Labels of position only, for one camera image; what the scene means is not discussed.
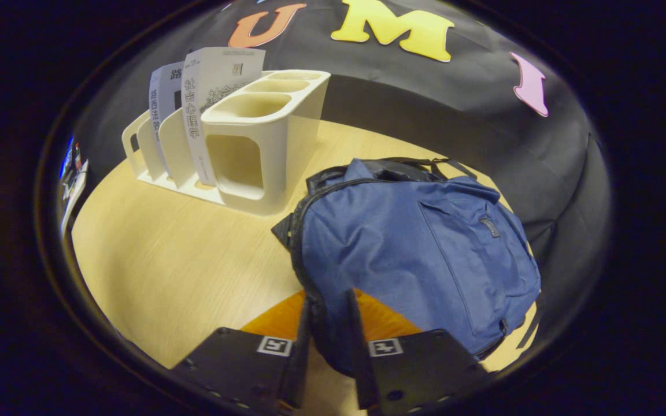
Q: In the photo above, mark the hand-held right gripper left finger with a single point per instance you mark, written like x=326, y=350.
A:
x=298, y=375

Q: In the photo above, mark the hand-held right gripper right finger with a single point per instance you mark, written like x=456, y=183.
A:
x=365, y=375

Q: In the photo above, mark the blue schoolbag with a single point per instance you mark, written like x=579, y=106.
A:
x=402, y=254

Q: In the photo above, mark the cream plastic bookshelf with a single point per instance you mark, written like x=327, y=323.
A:
x=281, y=150

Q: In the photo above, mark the white book with dark picture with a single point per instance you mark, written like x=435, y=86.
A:
x=165, y=98

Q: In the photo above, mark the plain white book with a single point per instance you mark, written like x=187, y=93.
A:
x=217, y=75

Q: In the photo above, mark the black backdrop cloth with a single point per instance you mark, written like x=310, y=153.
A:
x=454, y=104

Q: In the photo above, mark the white desk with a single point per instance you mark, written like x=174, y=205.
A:
x=76, y=190

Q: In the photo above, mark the computer monitor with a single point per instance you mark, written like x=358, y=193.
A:
x=70, y=162

